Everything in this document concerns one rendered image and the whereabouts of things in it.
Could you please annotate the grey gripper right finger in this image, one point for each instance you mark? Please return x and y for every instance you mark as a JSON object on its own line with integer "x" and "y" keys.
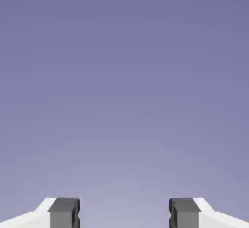
{"x": 185, "y": 214}

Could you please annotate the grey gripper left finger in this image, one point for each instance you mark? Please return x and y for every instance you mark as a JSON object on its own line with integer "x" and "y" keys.
{"x": 62, "y": 214}

